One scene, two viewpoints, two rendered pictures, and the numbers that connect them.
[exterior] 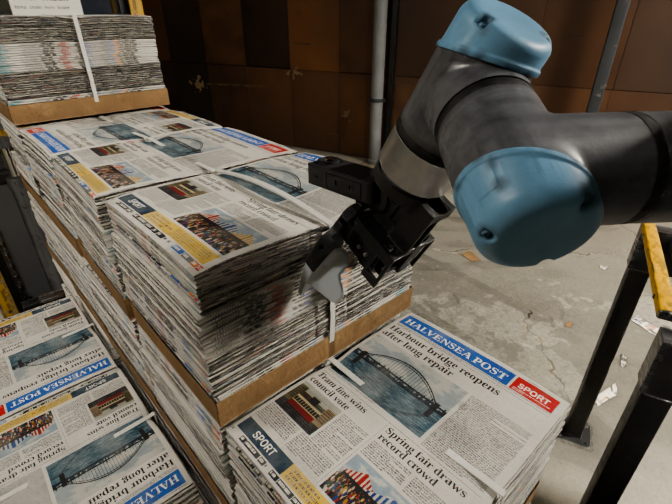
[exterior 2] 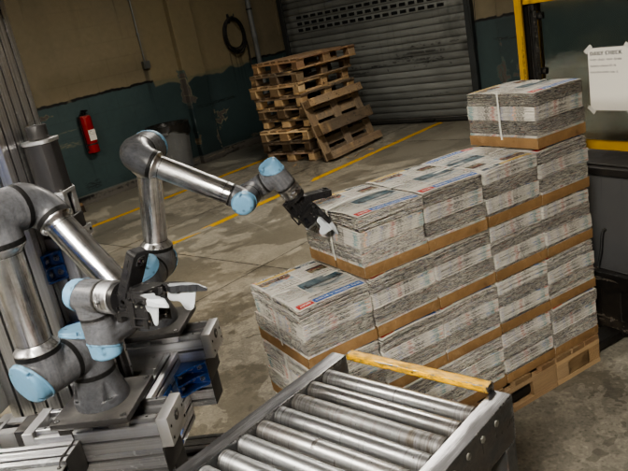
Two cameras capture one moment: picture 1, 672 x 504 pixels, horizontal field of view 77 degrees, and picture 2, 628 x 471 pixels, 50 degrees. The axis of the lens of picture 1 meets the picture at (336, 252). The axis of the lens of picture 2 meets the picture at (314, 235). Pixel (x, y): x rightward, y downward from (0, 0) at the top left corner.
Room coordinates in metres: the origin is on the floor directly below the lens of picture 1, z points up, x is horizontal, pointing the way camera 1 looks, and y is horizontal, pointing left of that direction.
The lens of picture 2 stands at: (1.02, -2.25, 1.71)
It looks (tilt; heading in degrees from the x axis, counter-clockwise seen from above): 17 degrees down; 105
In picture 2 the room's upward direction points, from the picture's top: 11 degrees counter-clockwise
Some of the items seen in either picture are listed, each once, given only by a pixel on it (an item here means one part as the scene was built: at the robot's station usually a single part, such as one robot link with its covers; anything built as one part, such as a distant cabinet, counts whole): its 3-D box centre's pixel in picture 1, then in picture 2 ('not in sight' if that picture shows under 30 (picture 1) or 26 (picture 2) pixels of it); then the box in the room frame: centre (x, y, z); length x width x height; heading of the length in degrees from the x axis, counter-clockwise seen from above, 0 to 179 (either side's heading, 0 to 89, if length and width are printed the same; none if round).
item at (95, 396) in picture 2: not in sight; (98, 383); (-0.06, -0.78, 0.87); 0.15 x 0.15 x 0.10
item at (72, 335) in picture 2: not in sight; (84, 347); (-0.07, -0.78, 0.98); 0.13 x 0.12 x 0.14; 71
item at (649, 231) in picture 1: (655, 263); (414, 369); (0.81, -0.71, 0.81); 0.43 x 0.03 x 0.02; 151
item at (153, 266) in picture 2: not in sight; (145, 277); (-0.12, -0.28, 0.98); 0.13 x 0.12 x 0.14; 95
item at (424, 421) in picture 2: not in sight; (380, 409); (0.72, -0.83, 0.77); 0.47 x 0.05 x 0.05; 151
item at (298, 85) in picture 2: not in sight; (308, 103); (-1.10, 6.76, 0.65); 1.33 x 0.94 x 1.30; 65
